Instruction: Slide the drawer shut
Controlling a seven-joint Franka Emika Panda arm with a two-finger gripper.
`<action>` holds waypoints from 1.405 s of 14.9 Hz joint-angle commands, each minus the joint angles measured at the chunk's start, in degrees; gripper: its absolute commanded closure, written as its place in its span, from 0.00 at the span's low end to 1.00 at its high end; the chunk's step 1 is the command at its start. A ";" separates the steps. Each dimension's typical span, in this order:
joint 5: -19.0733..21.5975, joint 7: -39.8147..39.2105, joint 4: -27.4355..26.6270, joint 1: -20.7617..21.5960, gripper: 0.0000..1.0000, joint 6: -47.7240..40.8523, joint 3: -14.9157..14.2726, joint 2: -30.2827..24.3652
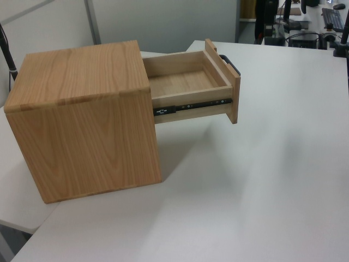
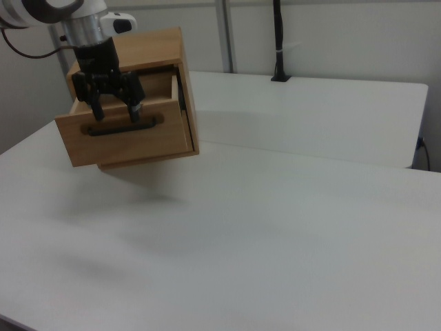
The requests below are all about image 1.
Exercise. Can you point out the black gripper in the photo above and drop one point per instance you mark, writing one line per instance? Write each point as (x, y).
(269, 16)

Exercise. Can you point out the wooden drawer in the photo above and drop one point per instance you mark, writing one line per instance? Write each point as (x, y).
(188, 82)

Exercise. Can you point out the black equipment box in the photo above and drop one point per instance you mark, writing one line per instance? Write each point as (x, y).
(276, 41)

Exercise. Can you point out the black monitor stand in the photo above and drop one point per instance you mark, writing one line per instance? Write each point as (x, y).
(287, 20)

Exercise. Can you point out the black computer box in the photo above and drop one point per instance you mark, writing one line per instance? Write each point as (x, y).
(304, 40)

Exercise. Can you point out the brown flat board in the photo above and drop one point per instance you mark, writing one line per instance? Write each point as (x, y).
(295, 11)

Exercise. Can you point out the black computer keyboard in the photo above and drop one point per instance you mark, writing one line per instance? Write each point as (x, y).
(332, 18)

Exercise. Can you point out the black computer mouse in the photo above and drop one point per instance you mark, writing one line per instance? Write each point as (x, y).
(339, 6)

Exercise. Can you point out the wooden cabinet box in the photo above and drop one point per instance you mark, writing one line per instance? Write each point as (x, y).
(81, 114)

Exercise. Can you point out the black tripod pole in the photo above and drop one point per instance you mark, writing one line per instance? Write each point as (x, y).
(7, 54)

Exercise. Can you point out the black camera pole with clamp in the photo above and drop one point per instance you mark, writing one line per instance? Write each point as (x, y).
(342, 43)

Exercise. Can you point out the black drawer slide rail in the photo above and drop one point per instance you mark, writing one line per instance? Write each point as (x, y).
(191, 106)

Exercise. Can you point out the grey partition frame post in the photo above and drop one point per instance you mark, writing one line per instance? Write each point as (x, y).
(92, 21)

